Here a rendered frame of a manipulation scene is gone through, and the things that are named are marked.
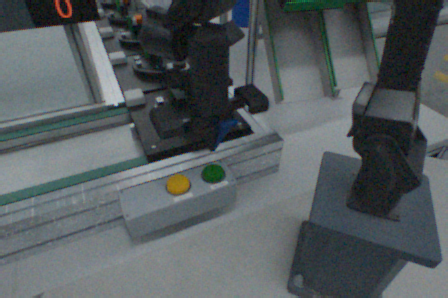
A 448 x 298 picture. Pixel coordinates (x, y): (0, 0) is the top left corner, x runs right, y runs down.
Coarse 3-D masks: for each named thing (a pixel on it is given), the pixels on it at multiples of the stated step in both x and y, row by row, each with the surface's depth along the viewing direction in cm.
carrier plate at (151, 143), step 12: (156, 96) 76; (132, 108) 72; (144, 108) 72; (132, 120) 71; (144, 120) 68; (240, 120) 68; (144, 132) 65; (156, 132) 65; (192, 132) 65; (228, 132) 65; (240, 132) 66; (144, 144) 62; (156, 144) 62; (168, 144) 62; (180, 144) 62; (192, 144) 62; (156, 156) 60
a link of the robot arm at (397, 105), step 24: (408, 0) 24; (432, 0) 24; (408, 24) 25; (432, 24) 24; (384, 48) 27; (408, 48) 26; (384, 72) 28; (408, 72) 27; (360, 96) 32; (384, 96) 29; (408, 96) 28; (360, 120) 31; (384, 120) 29; (408, 120) 28; (360, 144) 32; (408, 144) 30
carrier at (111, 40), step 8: (128, 16) 103; (128, 24) 105; (136, 24) 101; (104, 32) 106; (112, 32) 107; (120, 32) 102; (128, 32) 105; (136, 32) 102; (104, 40) 105; (112, 40) 105; (120, 40) 100; (128, 40) 99; (136, 40) 99; (112, 48) 99; (120, 48) 99; (128, 48) 99; (136, 48) 99; (128, 56) 95
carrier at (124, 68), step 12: (120, 60) 90; (132, 60) 92; (144, 60) 88; (156, 60) 85; (168, 60) 88; (120, 72) 86; (132, 72) 86; (144, 72) 82; (156, 72) 82; (120, 84) 81; (132, 84) 81; (144, 84) 81; (156, 84) 81
